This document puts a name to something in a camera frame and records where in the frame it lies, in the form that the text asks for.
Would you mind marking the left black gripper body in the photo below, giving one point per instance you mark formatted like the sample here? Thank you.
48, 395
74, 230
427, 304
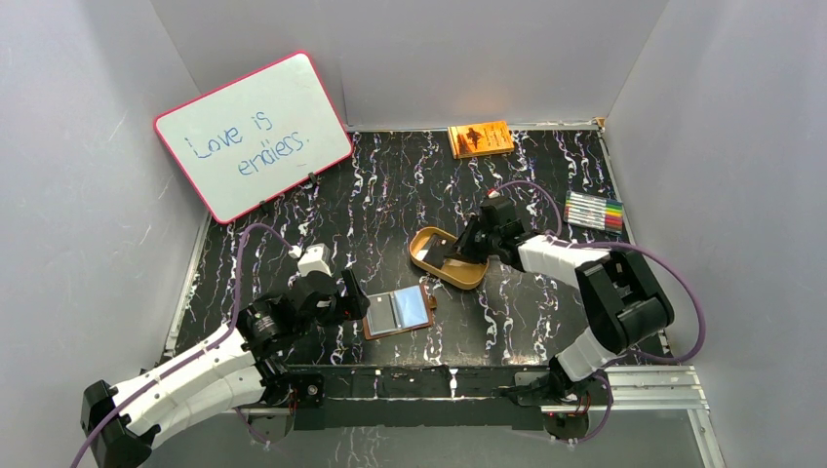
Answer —
345, 296

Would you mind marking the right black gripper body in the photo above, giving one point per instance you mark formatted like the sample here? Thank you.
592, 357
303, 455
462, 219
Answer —
478, 242

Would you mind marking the gold oval tin tray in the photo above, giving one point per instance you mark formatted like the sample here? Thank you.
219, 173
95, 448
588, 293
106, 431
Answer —
462, 275

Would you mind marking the brown leather card holder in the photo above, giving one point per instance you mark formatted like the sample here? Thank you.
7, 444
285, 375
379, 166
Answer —
404, 310

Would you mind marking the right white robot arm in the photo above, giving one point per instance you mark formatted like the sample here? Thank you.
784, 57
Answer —
622, 300

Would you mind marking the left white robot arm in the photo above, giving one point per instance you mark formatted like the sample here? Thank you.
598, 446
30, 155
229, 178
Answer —
240, 364

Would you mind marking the colour marker pen set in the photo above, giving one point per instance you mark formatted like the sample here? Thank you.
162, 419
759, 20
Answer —
594, 212

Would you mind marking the orange book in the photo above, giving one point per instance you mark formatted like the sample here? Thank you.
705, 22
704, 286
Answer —
481, 139

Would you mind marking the pink framed whiteboard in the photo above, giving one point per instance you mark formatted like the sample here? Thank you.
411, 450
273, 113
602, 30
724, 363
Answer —
250, 140

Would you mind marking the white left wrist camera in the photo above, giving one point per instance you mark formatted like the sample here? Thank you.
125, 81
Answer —
314, 258

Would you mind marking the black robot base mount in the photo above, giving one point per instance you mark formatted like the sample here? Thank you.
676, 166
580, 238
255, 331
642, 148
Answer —
522, 398

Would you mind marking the aluminium rail frame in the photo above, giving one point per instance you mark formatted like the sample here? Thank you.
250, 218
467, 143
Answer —
654, 388

